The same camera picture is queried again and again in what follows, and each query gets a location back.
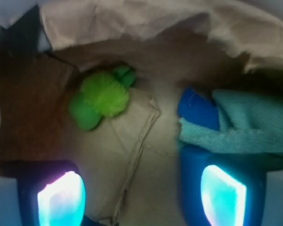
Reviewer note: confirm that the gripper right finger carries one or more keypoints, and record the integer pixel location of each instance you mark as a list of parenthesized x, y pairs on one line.
[(220, 194)]

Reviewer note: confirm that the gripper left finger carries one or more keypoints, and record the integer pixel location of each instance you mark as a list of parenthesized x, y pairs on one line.
[(51, 193)]

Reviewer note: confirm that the light blue cloth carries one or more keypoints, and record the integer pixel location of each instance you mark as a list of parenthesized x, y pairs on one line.
[(248, 123)]

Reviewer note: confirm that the brown paper bag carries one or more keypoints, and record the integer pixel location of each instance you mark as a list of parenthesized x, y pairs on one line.
[(130, 163)]

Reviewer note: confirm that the dark blue felt piece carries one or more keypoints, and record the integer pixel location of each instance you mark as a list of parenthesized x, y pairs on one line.
[(195, 109)]

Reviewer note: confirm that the green fuzzy plush toy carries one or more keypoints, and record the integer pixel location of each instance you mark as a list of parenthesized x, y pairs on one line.
[(102, 94)]

